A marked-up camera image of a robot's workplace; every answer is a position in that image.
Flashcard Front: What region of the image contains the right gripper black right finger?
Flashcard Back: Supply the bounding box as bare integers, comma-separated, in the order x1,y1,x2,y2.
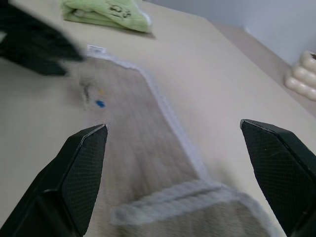
239,118,316,237

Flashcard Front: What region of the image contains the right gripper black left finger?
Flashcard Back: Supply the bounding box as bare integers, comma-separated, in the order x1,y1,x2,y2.
0,124,109,237

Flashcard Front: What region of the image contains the black pointed finger of the left gripper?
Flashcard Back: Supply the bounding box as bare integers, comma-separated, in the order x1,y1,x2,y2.
0,46,69,77
19,16,85,62

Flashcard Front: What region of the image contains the beige towel with white hem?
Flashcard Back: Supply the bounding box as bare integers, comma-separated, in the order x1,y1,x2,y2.
79,44,275,237

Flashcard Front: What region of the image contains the light green folded towel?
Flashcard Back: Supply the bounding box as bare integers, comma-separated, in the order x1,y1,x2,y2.
61,0,156,35

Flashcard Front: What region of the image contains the cream ribbed round object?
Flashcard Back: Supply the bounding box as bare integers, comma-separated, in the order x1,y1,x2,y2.
283,50,316,101

